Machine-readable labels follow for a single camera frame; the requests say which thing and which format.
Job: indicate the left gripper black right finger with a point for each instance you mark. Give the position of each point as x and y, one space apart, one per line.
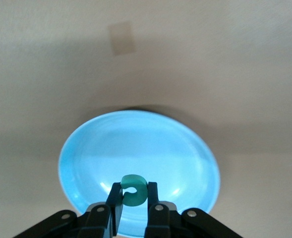
153 218

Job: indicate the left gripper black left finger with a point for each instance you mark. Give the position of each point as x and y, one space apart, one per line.
96 223

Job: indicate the teal foam letter c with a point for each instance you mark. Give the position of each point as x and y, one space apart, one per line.
140 193

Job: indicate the blue plate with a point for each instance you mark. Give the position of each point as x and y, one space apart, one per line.
140 153

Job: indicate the brown tape patch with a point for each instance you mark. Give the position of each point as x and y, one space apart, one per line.
122 38

